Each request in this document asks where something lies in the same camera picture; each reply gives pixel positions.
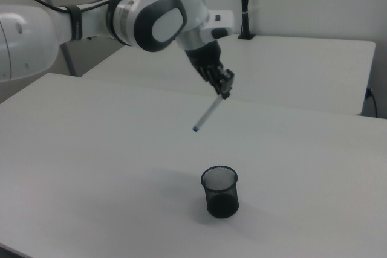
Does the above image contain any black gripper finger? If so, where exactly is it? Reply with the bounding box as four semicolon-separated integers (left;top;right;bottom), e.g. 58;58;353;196
206;65;224;96
220;69;235;100

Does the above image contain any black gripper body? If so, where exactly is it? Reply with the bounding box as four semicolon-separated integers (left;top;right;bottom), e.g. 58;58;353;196
184;40;226;82

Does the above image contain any white marker with blue cap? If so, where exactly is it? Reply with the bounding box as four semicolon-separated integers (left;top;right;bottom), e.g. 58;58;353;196
192;88;233;133

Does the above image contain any white side table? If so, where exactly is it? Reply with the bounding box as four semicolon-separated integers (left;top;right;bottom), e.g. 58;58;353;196
82;33;377;116

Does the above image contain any black mesh pen cup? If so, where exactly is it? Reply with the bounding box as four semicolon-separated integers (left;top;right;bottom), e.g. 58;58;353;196
200;166;239;219

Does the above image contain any black velcro strap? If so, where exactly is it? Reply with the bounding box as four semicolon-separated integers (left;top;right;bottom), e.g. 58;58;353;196
64;4;85;42

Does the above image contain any black cable on robot arm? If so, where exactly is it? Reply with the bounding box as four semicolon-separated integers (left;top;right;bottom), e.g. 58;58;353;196
0;0;117;15

